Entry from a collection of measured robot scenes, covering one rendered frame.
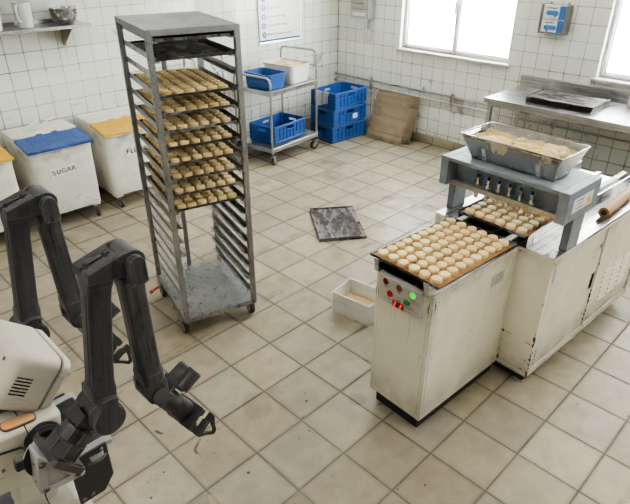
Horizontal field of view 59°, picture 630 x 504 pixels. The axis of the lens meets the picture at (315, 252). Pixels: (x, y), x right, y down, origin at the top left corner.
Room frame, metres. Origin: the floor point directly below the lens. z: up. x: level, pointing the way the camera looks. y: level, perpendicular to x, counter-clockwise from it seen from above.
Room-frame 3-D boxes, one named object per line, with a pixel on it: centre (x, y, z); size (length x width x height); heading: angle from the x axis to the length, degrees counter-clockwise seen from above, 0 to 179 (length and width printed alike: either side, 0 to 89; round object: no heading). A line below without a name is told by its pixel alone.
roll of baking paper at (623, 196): (2.95, -1.74, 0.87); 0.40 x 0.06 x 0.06; 136
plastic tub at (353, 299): (3.09, -0.29, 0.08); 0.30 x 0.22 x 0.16; 52
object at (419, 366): (2.38, -0.67, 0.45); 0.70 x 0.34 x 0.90; 132
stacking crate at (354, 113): (6.92, -0.30, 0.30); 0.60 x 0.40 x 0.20; 135
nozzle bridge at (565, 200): (2.72, -1.04, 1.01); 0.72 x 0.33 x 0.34; 42
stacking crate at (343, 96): (6.92, -0.30, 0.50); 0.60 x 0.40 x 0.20; 137
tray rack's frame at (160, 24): (3.18, 0.75, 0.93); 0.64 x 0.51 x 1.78; 30
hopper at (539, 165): (2.72, -1.04, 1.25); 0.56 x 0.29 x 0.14; 42
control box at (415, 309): (2.14, -0.39, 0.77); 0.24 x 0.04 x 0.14; 42
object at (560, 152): (2.72, -1.04, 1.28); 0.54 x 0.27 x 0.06; 42
